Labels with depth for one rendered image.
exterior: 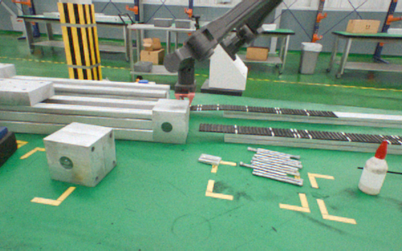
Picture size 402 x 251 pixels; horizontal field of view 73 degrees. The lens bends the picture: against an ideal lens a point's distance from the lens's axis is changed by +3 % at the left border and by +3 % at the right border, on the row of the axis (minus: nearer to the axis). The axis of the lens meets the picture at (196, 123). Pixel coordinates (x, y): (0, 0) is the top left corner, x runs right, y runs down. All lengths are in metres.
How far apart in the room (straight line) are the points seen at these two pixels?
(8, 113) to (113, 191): 0.43
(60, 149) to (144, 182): 0.18
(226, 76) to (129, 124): 0.65
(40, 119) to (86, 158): 0.31
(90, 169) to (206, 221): 0.25
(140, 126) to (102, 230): 0.32
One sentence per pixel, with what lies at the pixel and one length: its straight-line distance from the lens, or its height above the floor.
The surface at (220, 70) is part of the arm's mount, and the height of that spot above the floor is 0.87.
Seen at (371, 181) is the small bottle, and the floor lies 0.81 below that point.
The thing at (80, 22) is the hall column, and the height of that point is 0.88.
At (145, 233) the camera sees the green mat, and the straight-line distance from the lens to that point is 0.49.
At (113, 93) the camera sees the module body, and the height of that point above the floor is 0.85.
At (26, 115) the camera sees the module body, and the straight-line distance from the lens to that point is 0.87.
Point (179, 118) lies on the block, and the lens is 0.71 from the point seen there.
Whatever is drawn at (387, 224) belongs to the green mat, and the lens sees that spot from 0.62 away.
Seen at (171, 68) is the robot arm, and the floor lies 0.96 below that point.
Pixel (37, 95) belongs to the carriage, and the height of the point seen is 0.89.
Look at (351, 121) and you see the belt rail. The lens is 1.05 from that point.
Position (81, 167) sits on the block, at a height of 0.82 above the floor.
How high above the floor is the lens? 1.13
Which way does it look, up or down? 23 degrees down
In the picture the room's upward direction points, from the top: 2 degrees clockwise
